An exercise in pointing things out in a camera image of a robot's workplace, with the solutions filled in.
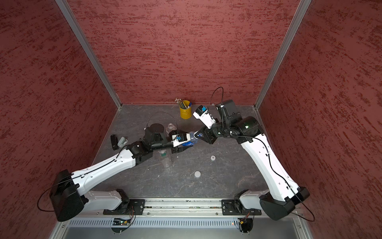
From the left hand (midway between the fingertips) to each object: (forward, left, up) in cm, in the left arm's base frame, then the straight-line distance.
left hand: (189, 140), depth 72 cm
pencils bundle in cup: (+35, +8, -10) cm, 37 cm away
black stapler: (+12, +51, -23) cm, 57 cm away
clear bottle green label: (-1, +15, -21) cm, 26 cm away
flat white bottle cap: (-8, -4, -24) cm, 26 cm away
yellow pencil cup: (+33, +4, -18) cm, 38 cm away
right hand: (-2, -5, +7) cm, 9 cm away
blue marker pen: (+38, +1, -14) cm, 40 cm away
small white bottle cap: (+2, -14, -24) cm, 28 cm away
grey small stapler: (+11, +45, -21) cm, 51 cm away
